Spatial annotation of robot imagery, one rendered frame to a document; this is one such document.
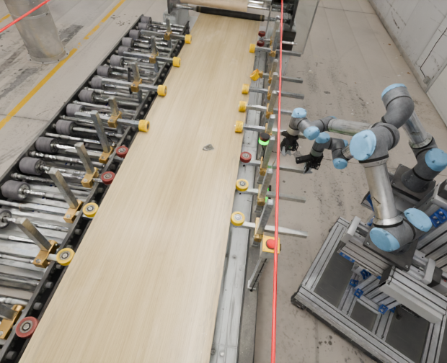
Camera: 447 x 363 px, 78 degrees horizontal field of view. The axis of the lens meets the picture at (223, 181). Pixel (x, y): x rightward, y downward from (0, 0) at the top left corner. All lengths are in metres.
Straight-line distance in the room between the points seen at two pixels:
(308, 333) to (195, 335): 1.24
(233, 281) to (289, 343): 0.81
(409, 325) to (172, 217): 1.83
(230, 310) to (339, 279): 1.03
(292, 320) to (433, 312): 1.03
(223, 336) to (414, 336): 1.41
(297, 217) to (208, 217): 1.38
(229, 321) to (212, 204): 0.64
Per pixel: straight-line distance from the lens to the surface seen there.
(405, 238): 1.43
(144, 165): 1.84
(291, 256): 2.58
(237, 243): 1.82
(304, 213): 2.85
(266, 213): 1.42
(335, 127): 1.59
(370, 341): 2.34
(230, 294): 1.70
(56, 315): 1.51
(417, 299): 1.70
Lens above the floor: 2.25
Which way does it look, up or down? 51 degrees down
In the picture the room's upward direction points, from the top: 7 degrees clockwise
